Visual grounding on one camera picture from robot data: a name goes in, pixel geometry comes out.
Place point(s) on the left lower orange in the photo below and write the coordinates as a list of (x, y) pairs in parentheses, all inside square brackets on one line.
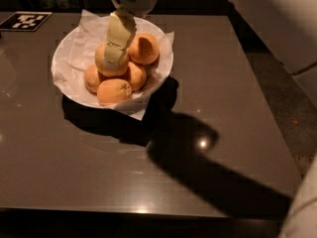
[(93, 78)]

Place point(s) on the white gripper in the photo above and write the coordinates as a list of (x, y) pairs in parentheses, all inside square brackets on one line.
[(122, 27)]

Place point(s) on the black white fiducial marker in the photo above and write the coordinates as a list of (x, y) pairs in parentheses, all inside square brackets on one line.
[(24, 21)]

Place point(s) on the white bowl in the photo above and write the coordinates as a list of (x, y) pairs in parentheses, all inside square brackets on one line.
[(66, 50)]

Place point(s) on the white paper liner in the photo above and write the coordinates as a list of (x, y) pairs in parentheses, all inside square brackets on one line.
[(85, 47)]

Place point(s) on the right rear orange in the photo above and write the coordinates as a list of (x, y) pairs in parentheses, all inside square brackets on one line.
[(144, 49)]

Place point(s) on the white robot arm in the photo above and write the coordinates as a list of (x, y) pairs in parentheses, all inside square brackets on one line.
[(288, 29)]

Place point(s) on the yellowish orange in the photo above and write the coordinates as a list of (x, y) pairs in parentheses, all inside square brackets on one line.
[(109, 69)]

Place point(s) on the front orange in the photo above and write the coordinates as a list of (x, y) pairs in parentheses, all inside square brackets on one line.
[(113, 91)]

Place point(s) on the middle right orange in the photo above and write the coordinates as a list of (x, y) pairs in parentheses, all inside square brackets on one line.
[(136, 75)]

